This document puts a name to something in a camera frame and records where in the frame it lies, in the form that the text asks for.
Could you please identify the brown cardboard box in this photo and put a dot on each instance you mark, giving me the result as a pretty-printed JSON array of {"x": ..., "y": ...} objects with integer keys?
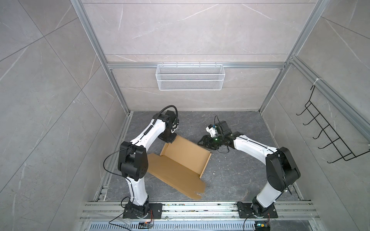
[{"x": 181, "y": 165}]

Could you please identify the aluminium mounting rail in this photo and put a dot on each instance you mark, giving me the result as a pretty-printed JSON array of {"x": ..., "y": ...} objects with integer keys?
[{"x": 203, "y": 210}]

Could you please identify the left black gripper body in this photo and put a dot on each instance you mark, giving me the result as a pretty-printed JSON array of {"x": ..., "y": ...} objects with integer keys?
[{"x": 169, "y": 137}]

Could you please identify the white wire mesh basket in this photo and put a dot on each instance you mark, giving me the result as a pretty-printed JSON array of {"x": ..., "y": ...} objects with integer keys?
[{"x": 171, "y": 77}]

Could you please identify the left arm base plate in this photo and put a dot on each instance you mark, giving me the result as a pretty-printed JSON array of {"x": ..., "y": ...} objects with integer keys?
[{"x": 147, "y": 211}]

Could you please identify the black wire hook rack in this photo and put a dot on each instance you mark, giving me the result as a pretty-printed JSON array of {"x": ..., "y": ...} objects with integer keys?
[{"x": 328, "y": 131}]

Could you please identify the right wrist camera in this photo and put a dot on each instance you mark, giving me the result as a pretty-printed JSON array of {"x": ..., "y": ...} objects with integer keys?
[{"x": 212, "y": 130}]

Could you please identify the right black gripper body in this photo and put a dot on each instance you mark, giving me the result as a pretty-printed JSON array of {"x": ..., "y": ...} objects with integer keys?
[{"x": 214, "y": 143}]

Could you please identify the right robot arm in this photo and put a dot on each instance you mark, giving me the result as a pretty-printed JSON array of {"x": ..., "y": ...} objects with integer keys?
[{"x": 281, "y": 168}]

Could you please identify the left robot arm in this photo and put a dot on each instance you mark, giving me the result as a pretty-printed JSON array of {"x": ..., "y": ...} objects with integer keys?
[{"x": 133, "y": 160}]

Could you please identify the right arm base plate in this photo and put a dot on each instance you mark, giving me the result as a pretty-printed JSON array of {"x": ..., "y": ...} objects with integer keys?
[{"x": 254, "y": 210}]

